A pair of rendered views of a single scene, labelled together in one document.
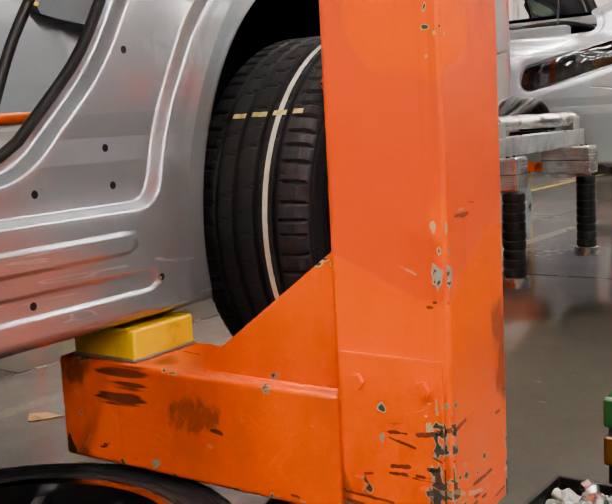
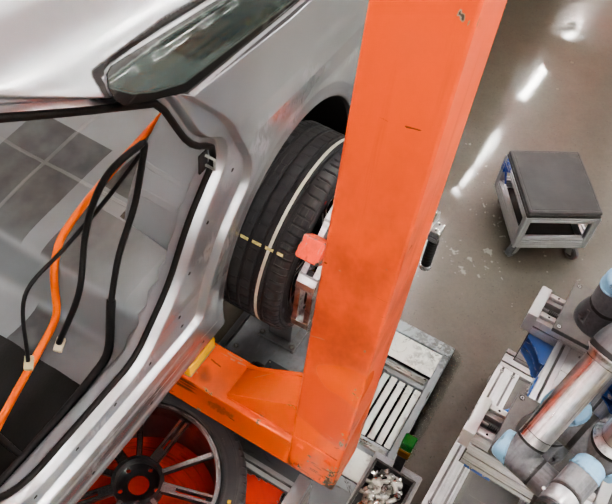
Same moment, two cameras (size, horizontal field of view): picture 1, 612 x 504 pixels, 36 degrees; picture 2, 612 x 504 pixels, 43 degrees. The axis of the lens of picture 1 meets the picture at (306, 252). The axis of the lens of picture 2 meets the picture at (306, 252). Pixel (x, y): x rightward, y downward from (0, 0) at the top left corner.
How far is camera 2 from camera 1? 1.77 m
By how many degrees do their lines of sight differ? 44
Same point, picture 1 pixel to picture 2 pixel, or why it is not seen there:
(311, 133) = (286, 269)
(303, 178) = (279, 291)
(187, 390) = (218, 402)
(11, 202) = (141, 375)
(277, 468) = (259, 441)
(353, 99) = (316, 389)
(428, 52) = (353, 400)
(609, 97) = not seen: outside the picture
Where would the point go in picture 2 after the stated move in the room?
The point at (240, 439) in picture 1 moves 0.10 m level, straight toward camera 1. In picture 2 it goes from (243, 426) to (246, 457)
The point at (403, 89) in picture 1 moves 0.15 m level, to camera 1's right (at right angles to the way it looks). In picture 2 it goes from (339, 400) to (398, 399)
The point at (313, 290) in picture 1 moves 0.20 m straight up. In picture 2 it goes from (284, 408) to (290, 373)
